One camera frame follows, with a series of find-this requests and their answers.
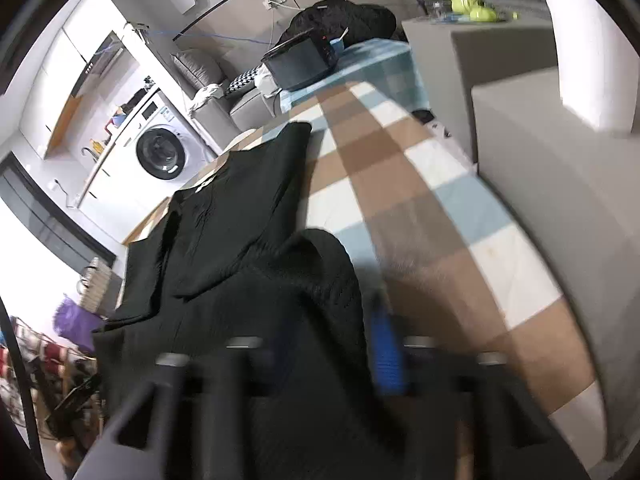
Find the grey cushion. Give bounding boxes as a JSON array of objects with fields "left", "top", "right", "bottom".
[{"left": 172, "top": 49, "right": 224, "bottom": 92}]

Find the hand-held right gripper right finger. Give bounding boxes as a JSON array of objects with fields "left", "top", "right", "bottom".
[{"left": 367, "top": 292, "right": 591, "bottom": 480}]

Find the wicker basket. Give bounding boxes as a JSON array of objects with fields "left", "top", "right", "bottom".
[{"left": 77, "top": 256, "right": 115, "bottom": 313}]

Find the light blue cloth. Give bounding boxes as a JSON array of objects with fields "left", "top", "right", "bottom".
[{"left": 280, "top": 37, "right": 418, "bottom": 113}]

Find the purple bag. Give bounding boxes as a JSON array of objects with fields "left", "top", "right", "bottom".
[{"left": 52, "top": 297, "right": 103, "bottom": 353}]

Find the shoe rack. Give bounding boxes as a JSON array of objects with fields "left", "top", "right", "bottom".
[{"left": 0, "top": 315, "right": 103, "bottom": 441}]

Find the black jacket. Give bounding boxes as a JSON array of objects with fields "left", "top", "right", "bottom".
[{"left": 277, "top": 0, "right": 398, "bottom": 53}]

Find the white cloth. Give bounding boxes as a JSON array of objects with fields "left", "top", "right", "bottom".
[{"left": 187, "top": 82, "right": 226, "bottom": 113}]

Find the checkered tablecloth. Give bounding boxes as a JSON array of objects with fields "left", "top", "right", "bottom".
[{"left": 122, "top": 80, "right": 608, "bottom": 480}]

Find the white washing machine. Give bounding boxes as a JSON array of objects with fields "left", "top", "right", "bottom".
[{"left": 117, "top": 89, "right": 223, "bottom": 196}]

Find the range hood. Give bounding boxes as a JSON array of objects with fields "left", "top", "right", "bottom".
[{"left": 72, "top": 30, "right": 126, "bottom": 98}]

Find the houndstooth cushion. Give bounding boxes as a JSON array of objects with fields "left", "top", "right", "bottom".
[{"left": 225, "top": 71, "right": 261, "bottom": 97}]

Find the grey sofa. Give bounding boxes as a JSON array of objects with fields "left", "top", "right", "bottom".
[{"left": 192, "top": 75, "right": 281, "bottom": 156}]

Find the black shirt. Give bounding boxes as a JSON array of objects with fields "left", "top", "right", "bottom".
[{"left": 92, "top": 121, "right": 416, "bottom": 480}]

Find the white object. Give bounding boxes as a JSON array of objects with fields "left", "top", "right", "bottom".
[{"left": 534, "top": 0, "right": 640, "bottom": 133}]

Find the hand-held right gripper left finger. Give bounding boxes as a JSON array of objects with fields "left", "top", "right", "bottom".
[{"left": 65, "top": 335, "right": 281, "bottom": 480}]

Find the grey stepped coffee table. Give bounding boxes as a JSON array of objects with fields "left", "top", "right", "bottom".
[{"left": 400, "top": 10, "right": 640, "bottom": 461}]

